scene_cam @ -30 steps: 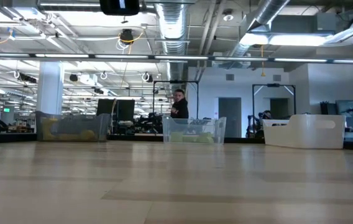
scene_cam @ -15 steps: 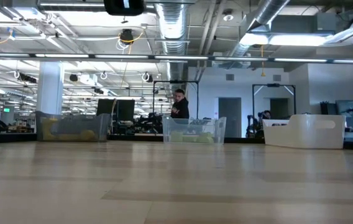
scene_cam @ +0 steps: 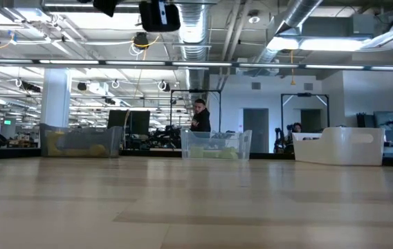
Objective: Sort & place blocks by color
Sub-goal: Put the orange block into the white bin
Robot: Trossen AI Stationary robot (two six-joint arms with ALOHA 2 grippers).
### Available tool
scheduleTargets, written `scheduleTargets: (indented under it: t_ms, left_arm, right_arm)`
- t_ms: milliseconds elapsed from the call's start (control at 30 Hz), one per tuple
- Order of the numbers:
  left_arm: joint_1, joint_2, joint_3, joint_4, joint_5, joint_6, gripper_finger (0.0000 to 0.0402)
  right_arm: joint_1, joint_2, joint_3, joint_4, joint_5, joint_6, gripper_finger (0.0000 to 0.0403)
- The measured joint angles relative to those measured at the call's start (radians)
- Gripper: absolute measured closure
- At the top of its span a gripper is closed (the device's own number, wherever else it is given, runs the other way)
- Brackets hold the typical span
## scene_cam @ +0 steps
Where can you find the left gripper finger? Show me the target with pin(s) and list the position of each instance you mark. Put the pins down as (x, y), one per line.
(106, 6)

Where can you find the clear plastic bin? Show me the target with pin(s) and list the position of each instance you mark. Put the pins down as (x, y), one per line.
(217, 140)

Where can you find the silver smooth air duct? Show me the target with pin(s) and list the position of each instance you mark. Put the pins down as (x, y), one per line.
(297, 10)

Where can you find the silver ribbed air duct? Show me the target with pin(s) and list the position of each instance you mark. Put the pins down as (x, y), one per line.
(193, 38)

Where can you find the grey translucent plastic bin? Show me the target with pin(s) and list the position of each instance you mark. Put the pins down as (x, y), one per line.
(79, 138)

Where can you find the white building column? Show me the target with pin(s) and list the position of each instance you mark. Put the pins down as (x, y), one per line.
(55, 98)

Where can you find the green exit sign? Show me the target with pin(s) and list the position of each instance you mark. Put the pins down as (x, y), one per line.
(7, 122)

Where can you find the white plastic bin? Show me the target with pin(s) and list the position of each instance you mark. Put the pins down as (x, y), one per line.
(338, 150)

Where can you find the grey desk monitor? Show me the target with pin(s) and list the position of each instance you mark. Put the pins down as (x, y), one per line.
(390, 119)

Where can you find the yellow cylinder block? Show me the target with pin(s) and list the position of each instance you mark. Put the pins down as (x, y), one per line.
(98, 151)

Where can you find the person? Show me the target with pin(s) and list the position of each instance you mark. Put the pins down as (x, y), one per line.
(297, 127)
(201, 119)

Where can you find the long ceiling light strip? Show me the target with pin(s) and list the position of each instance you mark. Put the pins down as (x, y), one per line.
(321, 66)

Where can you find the grey door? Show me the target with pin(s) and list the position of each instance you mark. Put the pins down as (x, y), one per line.
(256, 129)
(310, 119)

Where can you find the black background robot arm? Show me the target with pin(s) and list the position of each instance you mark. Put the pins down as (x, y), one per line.
(281, 140)

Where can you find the black computer monitor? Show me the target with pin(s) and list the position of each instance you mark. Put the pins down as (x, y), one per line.
(117, 119)
(140, 121)

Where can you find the green rectangular block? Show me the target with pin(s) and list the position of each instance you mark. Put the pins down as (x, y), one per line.
(230, 153)

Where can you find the black metal frame stand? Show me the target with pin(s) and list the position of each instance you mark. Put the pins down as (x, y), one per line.
(303, 94)

